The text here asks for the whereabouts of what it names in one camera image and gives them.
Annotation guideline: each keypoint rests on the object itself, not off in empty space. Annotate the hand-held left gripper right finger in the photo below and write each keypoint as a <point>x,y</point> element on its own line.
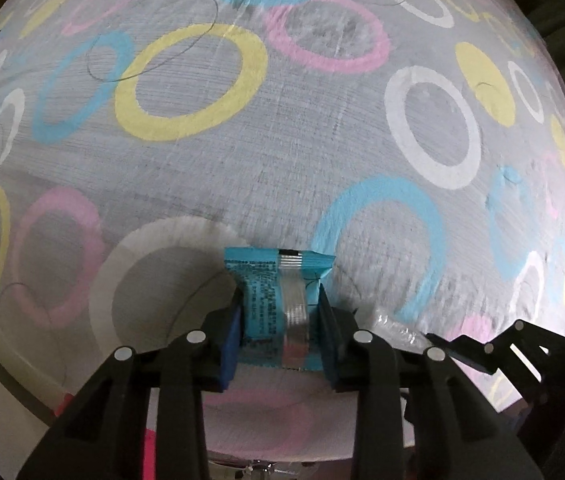
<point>327,345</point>

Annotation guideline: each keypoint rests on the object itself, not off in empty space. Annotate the clear plastic wrapper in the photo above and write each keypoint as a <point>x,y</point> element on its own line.
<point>400,332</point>

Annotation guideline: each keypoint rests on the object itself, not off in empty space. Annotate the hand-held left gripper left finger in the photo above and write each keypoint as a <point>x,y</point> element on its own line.
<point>230,345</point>

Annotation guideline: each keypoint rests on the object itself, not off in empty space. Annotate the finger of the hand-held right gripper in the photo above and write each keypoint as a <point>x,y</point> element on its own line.
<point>562,360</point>
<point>472,352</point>

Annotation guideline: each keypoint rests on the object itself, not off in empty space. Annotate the blue snack packet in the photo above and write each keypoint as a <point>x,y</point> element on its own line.
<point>262,305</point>

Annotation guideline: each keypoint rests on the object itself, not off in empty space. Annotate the bed with circle print sheet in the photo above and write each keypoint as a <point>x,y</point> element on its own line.
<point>282,135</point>

